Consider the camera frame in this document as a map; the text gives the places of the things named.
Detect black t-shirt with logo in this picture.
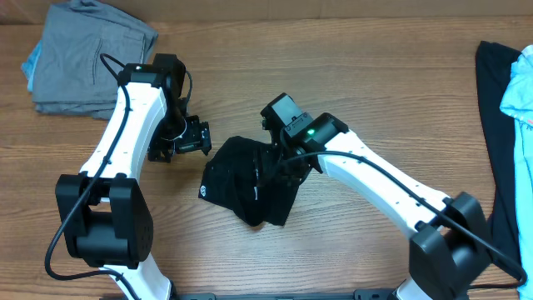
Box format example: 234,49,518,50
198,136,298,227

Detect light blue printed shirt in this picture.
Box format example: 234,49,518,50
500,46,532,300

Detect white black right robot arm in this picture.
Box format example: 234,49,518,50
259,93,492,299

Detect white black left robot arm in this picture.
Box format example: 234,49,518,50
44,53,212,299

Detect folded grey trousers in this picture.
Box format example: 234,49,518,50
32,1,158,119

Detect folded light blue garment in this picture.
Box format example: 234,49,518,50
21,41,42,93

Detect black garment at right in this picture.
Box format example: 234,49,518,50
476,41,521,263

